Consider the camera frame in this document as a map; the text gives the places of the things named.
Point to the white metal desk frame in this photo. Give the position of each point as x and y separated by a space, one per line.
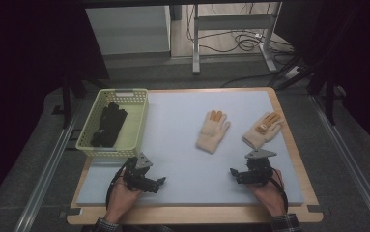
234 22

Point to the person's left hand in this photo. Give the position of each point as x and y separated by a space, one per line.
121 201

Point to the black metal stand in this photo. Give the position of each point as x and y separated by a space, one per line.
66 103
330 103

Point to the pale blue foam mat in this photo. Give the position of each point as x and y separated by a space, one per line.
179 161

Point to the person's right hand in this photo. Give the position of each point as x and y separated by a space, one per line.
271 196

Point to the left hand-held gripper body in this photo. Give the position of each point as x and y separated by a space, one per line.
136 175

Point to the aluminium rail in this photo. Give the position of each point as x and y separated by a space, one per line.
350 161
44 180

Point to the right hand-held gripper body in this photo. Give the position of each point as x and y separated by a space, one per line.
256 174

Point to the white cabinet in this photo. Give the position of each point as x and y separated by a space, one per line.
128 30

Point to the beige knitted glove with tag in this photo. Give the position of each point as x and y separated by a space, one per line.
260 132

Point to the black glove with small label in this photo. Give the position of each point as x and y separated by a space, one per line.
103 135

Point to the pale yellow plastic basket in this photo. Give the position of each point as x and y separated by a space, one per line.
134 122

